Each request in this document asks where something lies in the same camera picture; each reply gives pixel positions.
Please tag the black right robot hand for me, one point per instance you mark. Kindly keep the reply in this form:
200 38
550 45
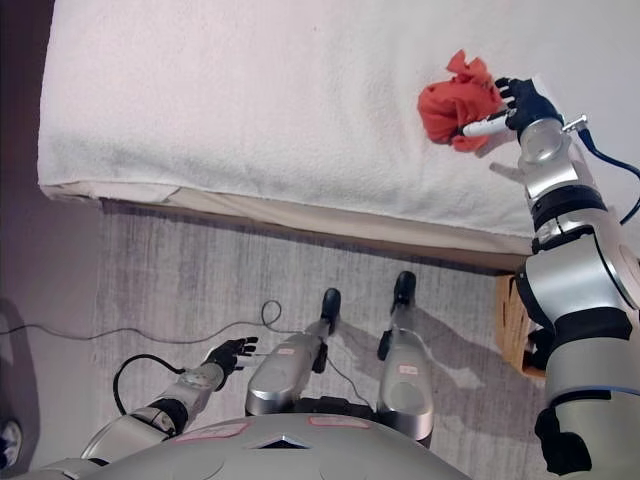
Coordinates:
530 102

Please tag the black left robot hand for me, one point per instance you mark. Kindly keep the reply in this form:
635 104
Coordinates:
227 355

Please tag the orange cloth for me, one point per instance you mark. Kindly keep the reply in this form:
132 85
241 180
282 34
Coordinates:
450 105

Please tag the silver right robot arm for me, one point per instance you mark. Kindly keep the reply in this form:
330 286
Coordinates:
570 280

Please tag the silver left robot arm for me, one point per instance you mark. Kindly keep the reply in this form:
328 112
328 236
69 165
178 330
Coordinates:
165 405

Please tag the woven wooden laundry basket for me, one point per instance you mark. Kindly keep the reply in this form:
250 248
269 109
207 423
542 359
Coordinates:
512 320

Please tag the white towel-covered bed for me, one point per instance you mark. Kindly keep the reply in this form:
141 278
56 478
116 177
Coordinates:
250 100

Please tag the silver left robot leg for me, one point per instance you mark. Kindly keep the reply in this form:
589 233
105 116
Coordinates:
280 375

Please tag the grey striped rug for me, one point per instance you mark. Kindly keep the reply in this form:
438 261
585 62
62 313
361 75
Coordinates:
200 280

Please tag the silver robot torso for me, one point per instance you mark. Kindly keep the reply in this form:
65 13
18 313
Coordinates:
250 455

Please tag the dark shoe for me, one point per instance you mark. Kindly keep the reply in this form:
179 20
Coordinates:
10 440

